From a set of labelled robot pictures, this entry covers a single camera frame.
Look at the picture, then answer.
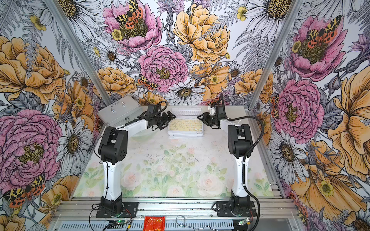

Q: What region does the yellow keyboard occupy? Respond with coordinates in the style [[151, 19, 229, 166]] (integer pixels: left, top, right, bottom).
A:
[[168, 116, 203, 134]]

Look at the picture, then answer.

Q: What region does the right aluminium frame post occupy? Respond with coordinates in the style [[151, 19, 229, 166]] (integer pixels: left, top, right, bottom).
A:
[[248, 0, 304, 110]]

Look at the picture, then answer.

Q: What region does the left aluminium frame post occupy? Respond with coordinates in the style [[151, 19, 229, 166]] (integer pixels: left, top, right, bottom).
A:
[[45, 1, 112, 105]]

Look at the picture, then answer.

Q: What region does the aluminium front rail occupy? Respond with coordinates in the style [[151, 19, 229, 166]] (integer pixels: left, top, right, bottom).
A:
[[53, 197, 298, 221]]

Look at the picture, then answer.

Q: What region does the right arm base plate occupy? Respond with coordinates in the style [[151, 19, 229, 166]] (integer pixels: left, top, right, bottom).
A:
[[215, 201, 257, 217]]

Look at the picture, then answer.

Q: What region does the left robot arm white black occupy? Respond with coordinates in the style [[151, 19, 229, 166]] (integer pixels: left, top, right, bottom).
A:
[[93, 101, 176, 218]]

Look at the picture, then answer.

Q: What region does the white keyboard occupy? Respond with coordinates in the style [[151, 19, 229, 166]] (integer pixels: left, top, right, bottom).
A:
[[168, 133, 203, 139], [171, 107, 202, 116]]

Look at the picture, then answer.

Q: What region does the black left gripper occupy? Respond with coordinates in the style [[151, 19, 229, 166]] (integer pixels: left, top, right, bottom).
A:
[[154, 111, 176, 130]]

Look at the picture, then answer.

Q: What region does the black corrugated cable right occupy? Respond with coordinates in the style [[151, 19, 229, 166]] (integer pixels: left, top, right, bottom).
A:
[[218, 93, 266, 231]]

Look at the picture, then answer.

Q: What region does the red packet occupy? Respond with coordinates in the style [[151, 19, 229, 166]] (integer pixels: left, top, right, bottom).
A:
[[143, 217, 165, 231]]

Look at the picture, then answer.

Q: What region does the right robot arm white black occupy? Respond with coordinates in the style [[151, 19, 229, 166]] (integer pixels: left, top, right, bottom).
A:
[[198, 105, 256, 217]]

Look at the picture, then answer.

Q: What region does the silver metal case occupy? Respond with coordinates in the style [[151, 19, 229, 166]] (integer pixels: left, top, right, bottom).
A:
[[98, 96, 143, 127]]

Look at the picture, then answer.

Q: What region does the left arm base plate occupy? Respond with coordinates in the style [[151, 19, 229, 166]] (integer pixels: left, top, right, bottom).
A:
[[96, 202, 139, 218]]

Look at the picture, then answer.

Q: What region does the aluminium frame post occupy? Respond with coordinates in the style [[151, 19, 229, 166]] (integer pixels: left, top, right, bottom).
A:
[[248, 0, 304, 110], [45, 1, 112, 105]]

